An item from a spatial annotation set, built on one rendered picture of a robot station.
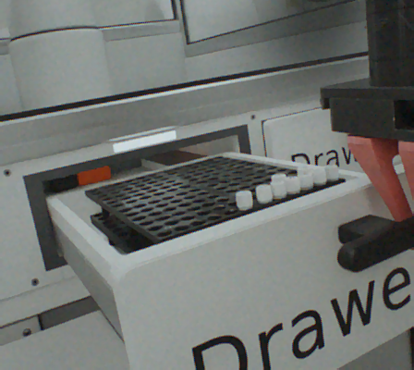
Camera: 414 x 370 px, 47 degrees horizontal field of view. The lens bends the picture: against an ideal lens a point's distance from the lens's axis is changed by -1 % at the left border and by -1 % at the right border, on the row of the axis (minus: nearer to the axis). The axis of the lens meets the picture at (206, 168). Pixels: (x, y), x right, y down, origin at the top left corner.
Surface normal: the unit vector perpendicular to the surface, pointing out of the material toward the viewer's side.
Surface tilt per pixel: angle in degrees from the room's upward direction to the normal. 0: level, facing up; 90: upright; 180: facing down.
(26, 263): 90
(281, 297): 90
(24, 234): 90
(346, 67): 90
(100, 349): 0
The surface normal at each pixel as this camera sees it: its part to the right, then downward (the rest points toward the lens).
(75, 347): -0.15, -0.97
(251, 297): 0.47, 0.11
